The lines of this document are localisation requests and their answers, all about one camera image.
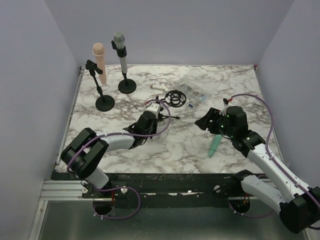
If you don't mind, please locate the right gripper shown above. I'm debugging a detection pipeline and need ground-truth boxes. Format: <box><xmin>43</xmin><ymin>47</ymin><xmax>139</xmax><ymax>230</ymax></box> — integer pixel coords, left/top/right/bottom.
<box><xmin>195</xmin><ymin>106</ymin><xmax>236</xmax><ymax>138</ymax></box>

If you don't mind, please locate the mint green microphone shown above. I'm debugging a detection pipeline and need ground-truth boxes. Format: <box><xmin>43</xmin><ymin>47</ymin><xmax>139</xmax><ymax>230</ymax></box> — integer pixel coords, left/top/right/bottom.
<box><xmin>208</xmin><ymin>134</ymin><xmax>222</xmax><ymax>158</ymax></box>

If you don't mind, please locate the black shock mount tripod stand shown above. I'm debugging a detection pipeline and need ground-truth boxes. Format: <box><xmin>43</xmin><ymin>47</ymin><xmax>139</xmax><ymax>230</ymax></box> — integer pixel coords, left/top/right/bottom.
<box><xmin>155</xmin><ymin>90</ymin><xmax>187</xmax><ymax>122</ymax></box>

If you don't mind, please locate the black clip microphone stand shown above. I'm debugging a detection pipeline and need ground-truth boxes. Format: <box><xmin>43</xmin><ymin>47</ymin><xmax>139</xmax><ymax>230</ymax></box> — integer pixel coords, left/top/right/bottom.
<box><xmin>85</xmin><ymin>59</ymin><xmax>115</xmax><ymax>112</ymax></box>

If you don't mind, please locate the peach pink microphone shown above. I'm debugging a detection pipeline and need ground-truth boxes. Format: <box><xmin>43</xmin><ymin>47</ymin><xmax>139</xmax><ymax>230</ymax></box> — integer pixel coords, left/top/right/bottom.
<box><xmin>92</xmin><ymin>43</ymin><xmax>107</xmax><ymax>85</ymax></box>

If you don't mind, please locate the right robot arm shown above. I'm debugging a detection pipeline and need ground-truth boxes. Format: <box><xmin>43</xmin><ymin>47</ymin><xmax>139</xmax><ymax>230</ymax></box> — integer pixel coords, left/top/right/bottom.
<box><xmin>195</xmin><ymin>106</ymin><xmax>320</xmax><ymax>234</ymax></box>

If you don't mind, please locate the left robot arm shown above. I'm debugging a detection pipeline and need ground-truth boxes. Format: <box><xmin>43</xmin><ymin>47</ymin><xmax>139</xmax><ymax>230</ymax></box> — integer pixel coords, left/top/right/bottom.
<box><xmin>60</xmin><ymin>110</ymin><xmax>158</xmax><ymax>198</ymax></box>

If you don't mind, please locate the black round base stand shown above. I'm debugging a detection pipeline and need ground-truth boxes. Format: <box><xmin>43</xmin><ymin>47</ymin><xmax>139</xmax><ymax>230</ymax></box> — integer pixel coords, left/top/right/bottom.
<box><xmin>110</xmin><ymin>41</ymin><xmax>137</xmax><ymax>95</ymax></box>

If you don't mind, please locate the grey silver microphone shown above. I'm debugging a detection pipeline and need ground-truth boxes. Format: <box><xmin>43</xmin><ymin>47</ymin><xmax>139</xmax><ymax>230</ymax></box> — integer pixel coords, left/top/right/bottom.
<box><xmin>111</xmin><ymin>32</ymin><xmax>128</xmax><ymax>74</ymax></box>

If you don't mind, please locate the clear screw organizer box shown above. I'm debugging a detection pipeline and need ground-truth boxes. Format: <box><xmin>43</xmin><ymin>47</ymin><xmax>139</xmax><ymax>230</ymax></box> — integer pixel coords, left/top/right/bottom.
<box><xmin>173</xmin><ymin>74</ymin><xmax>210</xmax><ymax>109</ymax></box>

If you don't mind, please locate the white plastic faucet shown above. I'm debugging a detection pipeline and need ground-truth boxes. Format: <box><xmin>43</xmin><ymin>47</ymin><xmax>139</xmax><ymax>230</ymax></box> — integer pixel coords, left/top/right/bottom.
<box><xmin>150</xmin><ymin>79</ymin><xmax>168</xmax><ymax>92</ymax></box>

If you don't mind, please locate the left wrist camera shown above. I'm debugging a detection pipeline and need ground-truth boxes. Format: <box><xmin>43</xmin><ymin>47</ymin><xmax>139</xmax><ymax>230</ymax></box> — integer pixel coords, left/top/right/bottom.
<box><xmin>145</xmin><ymin>102</ymin><xmax>161</xmax><ymax>118</ymax></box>

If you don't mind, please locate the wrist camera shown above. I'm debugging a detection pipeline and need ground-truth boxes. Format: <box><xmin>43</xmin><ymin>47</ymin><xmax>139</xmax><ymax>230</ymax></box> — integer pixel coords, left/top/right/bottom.
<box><xmin>145</xmin><ymin>102</ymin><xmax>161</xmax><ymax>118</ymax></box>
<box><xmin>219</xmin><ymin>97</ymin><xmax>233</xmax><ymax>116</ymax></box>

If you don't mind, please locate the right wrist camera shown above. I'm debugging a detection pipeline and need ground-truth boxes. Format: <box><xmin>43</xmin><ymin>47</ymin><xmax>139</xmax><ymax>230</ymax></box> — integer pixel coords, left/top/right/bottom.
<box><xmin>219</xmin><ymin>97</ymin><xmax>233</xmax><ymax>116</ymax></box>

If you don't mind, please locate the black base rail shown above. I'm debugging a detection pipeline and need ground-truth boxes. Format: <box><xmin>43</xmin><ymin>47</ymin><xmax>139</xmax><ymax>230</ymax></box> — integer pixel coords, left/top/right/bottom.
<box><xmin>79</xmin><ymin>172</ymin><xmax>261</xmax><ymax>201</ymax></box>

